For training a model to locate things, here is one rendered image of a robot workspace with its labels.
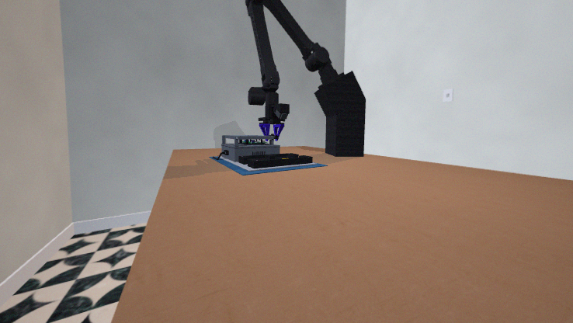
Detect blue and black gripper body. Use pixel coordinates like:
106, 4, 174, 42
259, 117, 285, 124

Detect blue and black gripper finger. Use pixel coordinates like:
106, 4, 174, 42
259, 124, 270, 136
273, 124, 284, 137

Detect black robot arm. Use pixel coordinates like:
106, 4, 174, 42
245, 0, 344, 120

